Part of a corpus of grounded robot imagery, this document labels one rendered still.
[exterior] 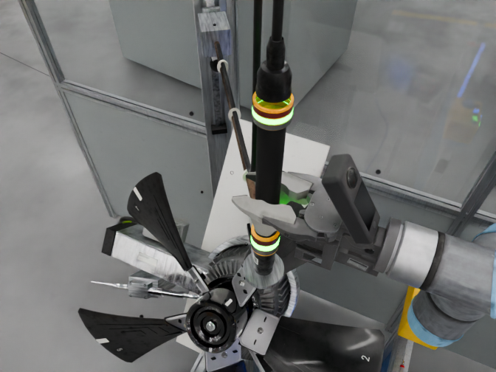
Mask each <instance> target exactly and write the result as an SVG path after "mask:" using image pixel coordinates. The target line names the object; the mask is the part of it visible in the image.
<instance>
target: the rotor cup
mask: <svg viewBox="0 0 496 372"><path fill-rule="evenodd" d="M233 277H234V276H232V275H223V276H220V277H218V278H216V279H214V280H212V281H211V282H210V283H209V284H208V286H209V287H210V291H208V292H204V293H202V297H201V298H200V299H199V300H197V301H196V302H195V303H194V304H193V305H192V306H191V307H190V308H189V310H188V312H187V315H186V318H185V327H186V331H187V334H188V336H189V338H190V339H191V341H192V342H193V343H194V344H195V345H196V346H197V347H198V348H200V349H201V350H203V351H206V352H208V353H212V354H217V353H221V352H223V351H226V350H227V349H229V348H230V347H231V346H232V345H233V343H234V342H235V341H236V340H237V339H236V338H237V335H238V334H239V333H240V331H241V330H242V332H241V333H240V335H242V334H243V332H244V329H245V328H246V326H247V323H248V321H249V319H250V317H251V315H252V313H253V311H254V309H260V303H259V299H258V296H257V294H256V293H254V295H253V296H252V297H251V299H250V300H249V302H248V303H247V304H246V305H245V307H244V308H243V309H242V308H241V307H240V306H239V304H238V300H237V297H236V295H235V291H234V288H233V285H232V280H233ZM229 299H231V300H232V302H231V304H229V305H228V306H226V305H225V303H226V302H227V301H228V300H229ZM208 322H212V323H214V325H215V330H214V331H208V330H207V328H206V324H207V323H208ZM240 335H239V336H240ZM239 336H238V337H239Z"/></svg>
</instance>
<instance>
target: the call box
mask: <svg viewBox="0 0 496 372"><path fill-rule="evenodd" d="M419 291H420V289H417V288H414V287H412V286H408V289H407V295H406V299H405V302H404V308H403V312H402V318H401V321H400V324H399V330H398V335H399V336H401V337H404V338H406V339H408V340H411V341H414V342H416V343H418V344H420V345H423V346H426V347H428V348H431V349H433V350H436V349H437V347H436V346H432V345H428V344H427V343H425V342H423V341H421V340H420V339H419V338H418V337H417V336H416V335H415V334H414V333H413V332H412V330H411V328H410V326H409V323H408V321H407V312H408V309H409V307H410V304H411V301H412V299H413V298H414V297H415V296H416V295H417V294H418V293H419Z"/></svg>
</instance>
